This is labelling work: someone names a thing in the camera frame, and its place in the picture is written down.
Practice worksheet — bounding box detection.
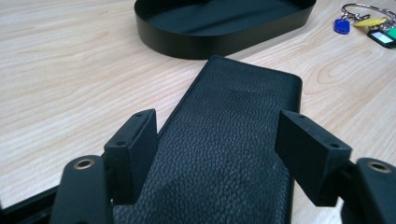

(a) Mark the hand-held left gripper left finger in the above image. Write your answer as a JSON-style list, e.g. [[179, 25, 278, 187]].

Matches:
[[103, 108, 159, 206]]

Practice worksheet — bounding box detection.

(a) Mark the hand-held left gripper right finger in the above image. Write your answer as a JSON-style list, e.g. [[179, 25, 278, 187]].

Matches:
[[275, 109, 353, 207]]

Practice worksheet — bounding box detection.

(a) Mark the black textured leather wallet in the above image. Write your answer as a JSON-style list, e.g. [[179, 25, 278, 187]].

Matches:
[[112, 55, 304, 224]]

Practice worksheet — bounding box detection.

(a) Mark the black oval metal tray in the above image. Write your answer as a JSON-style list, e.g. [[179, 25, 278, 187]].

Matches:
[[134, 0, 318, 61]]

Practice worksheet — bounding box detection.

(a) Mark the blue key fob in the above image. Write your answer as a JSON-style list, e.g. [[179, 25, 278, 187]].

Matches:
[[333, 18, 351, 35]]

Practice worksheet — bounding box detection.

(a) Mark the green key tag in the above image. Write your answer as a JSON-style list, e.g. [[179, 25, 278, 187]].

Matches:
[[367, 27, 396, 49]]

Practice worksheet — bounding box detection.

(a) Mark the yellow key tag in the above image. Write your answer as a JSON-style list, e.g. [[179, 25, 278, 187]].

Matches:
[[353, 17, 388, 28]]

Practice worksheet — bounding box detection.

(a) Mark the metal key ring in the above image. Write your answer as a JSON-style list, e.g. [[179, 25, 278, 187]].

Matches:
[[341, 3, 396, 22]]

